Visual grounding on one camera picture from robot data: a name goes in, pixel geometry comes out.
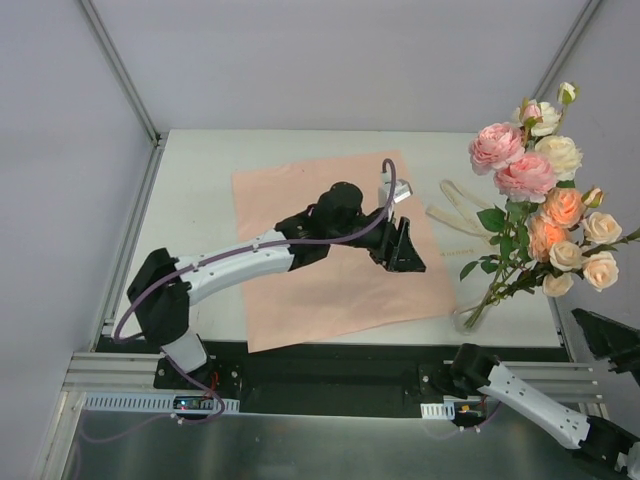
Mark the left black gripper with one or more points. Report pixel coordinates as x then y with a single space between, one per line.
390 245

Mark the pink wrapping paper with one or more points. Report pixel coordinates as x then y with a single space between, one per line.
346 292

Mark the cream ribbon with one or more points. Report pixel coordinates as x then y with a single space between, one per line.
467 205

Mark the peach rose stem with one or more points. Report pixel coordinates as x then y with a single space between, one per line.
555 220

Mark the artificial rose bouquet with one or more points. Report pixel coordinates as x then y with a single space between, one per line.
599 266

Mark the pink rose stem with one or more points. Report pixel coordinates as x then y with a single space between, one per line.
499 150

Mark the cream white rose stem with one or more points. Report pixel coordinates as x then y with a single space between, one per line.
542 122

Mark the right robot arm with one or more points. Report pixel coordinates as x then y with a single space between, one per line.
602 448

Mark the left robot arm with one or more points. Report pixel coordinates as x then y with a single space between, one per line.
166 287

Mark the clear glass vase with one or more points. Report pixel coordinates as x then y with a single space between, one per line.
468 318

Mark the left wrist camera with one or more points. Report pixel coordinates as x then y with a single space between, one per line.
390 193

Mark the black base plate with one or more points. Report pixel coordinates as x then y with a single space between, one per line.
322 400

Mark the right white cable duct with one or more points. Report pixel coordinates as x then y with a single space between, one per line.
438 411

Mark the white cable duct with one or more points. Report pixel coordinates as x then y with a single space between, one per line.
158 403
438 411

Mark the left aluminium frame post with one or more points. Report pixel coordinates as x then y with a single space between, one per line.
119 70

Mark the aluminium frame post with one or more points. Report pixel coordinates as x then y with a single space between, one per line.
554 73
119 70

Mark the right aluminium frame post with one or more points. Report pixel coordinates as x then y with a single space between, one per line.
554 73

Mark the left white cable duct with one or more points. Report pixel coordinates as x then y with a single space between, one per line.
158 403

